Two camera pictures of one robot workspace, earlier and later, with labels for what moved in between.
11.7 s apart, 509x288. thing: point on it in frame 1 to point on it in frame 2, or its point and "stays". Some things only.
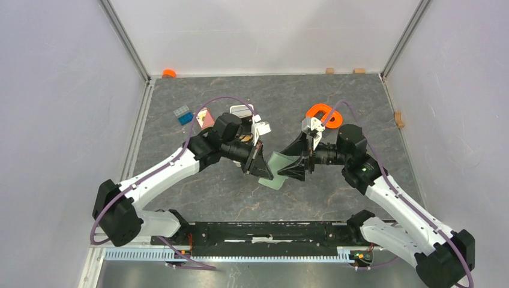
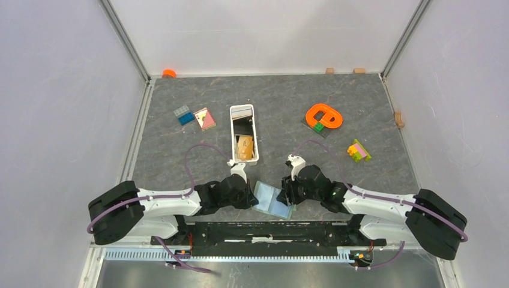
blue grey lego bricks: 183,115 stays
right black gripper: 300,147 to 288,191
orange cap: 168,72 stays
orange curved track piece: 327,108 stays
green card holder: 277,162 to 268,204
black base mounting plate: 266,239 stays
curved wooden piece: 398,119 stays
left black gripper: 259,167 to 249,200
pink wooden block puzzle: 204,119 stays
